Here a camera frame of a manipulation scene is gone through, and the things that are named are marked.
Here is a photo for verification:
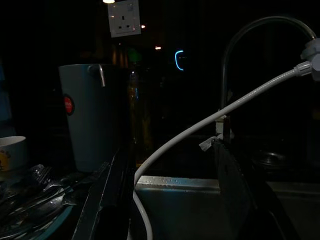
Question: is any chrome counter hole cap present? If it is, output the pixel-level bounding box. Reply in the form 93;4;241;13
252;151;288;171

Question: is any white cartoon mug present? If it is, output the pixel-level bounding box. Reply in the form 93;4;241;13
0;135;28;181

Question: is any metal spoon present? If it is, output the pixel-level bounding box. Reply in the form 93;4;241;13
0;191;77;226

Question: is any long white hose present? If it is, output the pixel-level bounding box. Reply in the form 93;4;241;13
131;61;312;240

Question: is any white wall socket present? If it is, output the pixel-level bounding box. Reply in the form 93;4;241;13
107;0;142;38

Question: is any grey canister red label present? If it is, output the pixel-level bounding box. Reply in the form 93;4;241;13
58;63;131;173

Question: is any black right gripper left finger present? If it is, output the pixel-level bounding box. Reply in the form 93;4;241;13
71;147;133;240

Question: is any white faucet adapter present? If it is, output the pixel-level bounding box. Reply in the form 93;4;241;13
293;37;320;82

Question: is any lemon print teal-rimmed plate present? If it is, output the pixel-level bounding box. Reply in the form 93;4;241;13
0;174;76;240

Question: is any chrome faucet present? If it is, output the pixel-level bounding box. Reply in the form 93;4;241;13
219;16;317;143

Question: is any stainless steel sink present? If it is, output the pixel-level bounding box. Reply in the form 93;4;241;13
129;174;320;240

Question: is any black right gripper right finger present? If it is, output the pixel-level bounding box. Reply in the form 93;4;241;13
213;138;301;240

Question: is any yellow oil glass bottle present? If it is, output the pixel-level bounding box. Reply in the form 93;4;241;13
127;71;153;163

